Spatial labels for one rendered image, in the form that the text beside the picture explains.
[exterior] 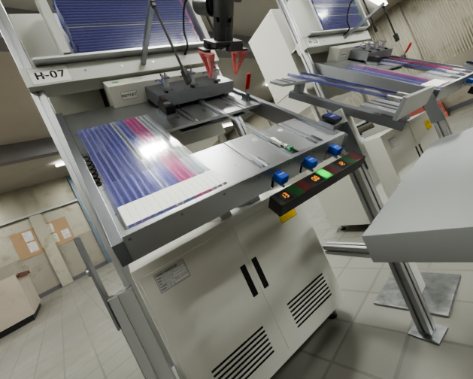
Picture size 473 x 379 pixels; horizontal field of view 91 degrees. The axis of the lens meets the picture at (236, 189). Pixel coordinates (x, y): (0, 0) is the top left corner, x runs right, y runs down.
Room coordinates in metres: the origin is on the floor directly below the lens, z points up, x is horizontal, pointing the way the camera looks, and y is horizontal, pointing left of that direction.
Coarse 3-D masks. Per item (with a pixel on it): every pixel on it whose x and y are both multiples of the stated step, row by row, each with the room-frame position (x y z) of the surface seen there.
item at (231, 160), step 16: (272, 128) 0.78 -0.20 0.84; (288, 128) 0.78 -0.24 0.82; (304, 128) 0.78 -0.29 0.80; (224, 144) 0.69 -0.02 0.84; (240, 144) 0.69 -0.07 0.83; (256, 144) 0.69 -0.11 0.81; (272, 144) 0.69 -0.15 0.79; (288, 144) 0.69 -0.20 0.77; (304, 144) 0.69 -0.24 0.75; (208, 160) 0.62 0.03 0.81; (224, 160) 0.62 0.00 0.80; (240, 160) 0.62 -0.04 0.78; (256, 160) 0.62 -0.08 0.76; (272, 160) 0.62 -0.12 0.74; (224, 176) 0.56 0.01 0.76; (240, 176) 0.56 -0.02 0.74; (112, 208) 0.47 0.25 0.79
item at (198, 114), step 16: (240, 96) 1.03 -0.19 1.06; (80, 112) 0.88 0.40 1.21; (96, 112) 0.88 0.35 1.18; (112, 112) 0.88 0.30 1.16; (128, 112) 0.88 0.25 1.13; (144, 112) 0.88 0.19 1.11; (176, 112) 0.88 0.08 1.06; (192, 112) 0.88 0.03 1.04; (208, 112) 0.88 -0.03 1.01; (240, 112) 0.99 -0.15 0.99; (80, 128) 0.77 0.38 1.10; (176, 128) 0.78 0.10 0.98; (192, 128) 0.87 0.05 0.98; (80, 144) 0.68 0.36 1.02
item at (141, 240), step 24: (336, 144) 0.70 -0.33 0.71; (264, 168) 0.55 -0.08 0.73; (288, 168) 0.60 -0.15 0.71; (216, 192) 0.48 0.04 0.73; (240, 192) 0.53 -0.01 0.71; (264, 192) 0.59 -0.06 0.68; (168, 216) 0.43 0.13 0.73; (192, 216) 0.47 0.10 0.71; (216, 216) 0.52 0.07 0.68; (144, 240) 0.42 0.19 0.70; (168, 240) 0.46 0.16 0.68
